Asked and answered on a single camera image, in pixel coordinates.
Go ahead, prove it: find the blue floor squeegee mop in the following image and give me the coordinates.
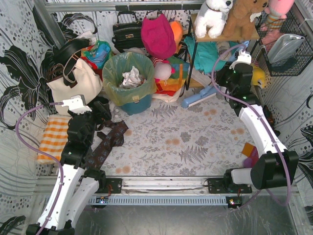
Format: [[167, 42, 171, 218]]
[[181, 86, 217, 108]]

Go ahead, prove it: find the teal plastic trash bin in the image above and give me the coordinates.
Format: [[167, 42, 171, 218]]
[[119, 94, 152, 116]]

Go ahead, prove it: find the yellow plastic trash bag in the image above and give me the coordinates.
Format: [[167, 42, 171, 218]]
[[102, 52, 157, 106]]

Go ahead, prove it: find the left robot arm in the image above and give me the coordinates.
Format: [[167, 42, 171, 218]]
[[26, 111, 106, 235]]

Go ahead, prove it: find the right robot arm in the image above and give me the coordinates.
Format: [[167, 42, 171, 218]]
[[219, 63, 299, 189]]

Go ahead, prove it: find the cream canvas tote bag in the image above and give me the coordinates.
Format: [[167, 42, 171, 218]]
[[47, 58, 103, 104]]

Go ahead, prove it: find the rainbow striped bag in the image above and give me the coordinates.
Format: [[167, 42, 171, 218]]
[[155, 56, 190, 96]]

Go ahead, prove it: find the crumpled white paper trash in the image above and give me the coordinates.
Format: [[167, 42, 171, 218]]
[[119, 66, 146, 89]]

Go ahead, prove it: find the colorful tie-dye cloth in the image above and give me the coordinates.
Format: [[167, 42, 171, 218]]
[[81, 41, 113, 70]]

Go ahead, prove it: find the magenta fabric bag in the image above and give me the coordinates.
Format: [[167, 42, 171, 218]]
[[141, 13, 176, 60]]

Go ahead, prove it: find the yellow plush duck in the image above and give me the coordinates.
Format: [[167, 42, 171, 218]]
[[251, 63, 266, 89]]

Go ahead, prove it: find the orange checkered towel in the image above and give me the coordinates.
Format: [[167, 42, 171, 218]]
[[39, 115, 71, 161]]

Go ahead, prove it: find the brown floral necktie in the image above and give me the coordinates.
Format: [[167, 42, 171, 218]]
[[86, 120, 128, 169]]

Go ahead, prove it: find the teal folded cloth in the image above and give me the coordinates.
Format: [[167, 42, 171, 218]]
[[184, 36, 226, 73]]

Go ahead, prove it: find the dark patterned cloth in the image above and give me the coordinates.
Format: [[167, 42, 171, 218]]
[[263, 105, 281, 137]]

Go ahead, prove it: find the brown teddy bear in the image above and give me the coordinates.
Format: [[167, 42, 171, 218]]
[[222, 0, 268, 40]]

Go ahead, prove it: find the silver foil pouch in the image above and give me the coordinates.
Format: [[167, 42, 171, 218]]
[[268, 34, 305, 64]]

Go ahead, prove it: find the striped colorful sock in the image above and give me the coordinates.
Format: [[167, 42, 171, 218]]
[[242, 142, 259, 168]]

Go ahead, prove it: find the white husky plush dog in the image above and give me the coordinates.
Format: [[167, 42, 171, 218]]
[[194, 0, 233, 39]]

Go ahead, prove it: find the black wide-brim hat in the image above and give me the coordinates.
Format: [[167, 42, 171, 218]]
[[53, 38, 90, 65]]

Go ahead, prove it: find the pink white plush doll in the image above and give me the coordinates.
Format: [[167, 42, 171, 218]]
[[151, 57, 176, 82]]

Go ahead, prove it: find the pink plush toy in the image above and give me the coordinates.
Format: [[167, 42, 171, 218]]
[[260, 0, 294, 31]]

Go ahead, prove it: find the orange plush toy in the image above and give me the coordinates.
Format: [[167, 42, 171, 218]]
[[170, 21, 183, 51]]

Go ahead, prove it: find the black leather handbag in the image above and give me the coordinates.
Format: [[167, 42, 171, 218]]
[[112, 11, 144, 53]]

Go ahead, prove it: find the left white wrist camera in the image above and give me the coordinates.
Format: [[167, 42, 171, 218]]
[[61, 94, 92, 114]]

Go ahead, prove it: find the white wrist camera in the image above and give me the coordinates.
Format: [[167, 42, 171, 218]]
[[61, 94, 92, 114], [229, 49, 252, 70]]

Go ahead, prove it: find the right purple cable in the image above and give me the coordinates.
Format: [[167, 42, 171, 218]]
[[211, 44, 294, 209]]

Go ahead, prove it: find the purple cable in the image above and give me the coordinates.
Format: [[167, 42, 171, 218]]
[[211, 44, 294, 209], [15, 101, 69, 231]]

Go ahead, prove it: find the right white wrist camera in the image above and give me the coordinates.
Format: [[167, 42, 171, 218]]
[[229, 49, 252, 70]]

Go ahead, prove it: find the black wire basket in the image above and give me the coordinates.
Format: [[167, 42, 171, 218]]
[[256, 12, 313, 77]]

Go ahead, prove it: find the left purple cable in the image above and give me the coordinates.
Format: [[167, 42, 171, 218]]
[[15, 101, 69, 231]]

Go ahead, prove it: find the wooden shelf with black frame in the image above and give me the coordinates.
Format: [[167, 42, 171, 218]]
[[184, 13, 264, 91]]

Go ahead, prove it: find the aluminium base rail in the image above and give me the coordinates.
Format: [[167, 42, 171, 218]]
[[36, 175, 299, 196]]

